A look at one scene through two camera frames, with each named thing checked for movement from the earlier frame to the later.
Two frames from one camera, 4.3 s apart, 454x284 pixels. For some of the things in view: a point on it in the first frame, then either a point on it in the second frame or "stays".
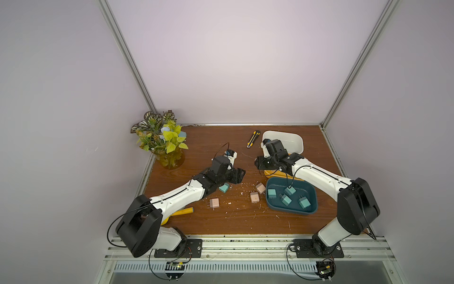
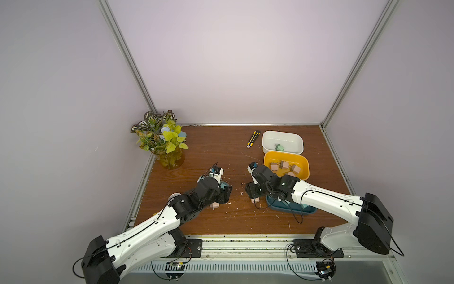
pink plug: x=214 y=203 stays
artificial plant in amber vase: x=162 y=136 stays
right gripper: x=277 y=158 → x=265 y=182
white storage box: x=292 y=142 stays
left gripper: x=236 y=175 → x=223 y=195
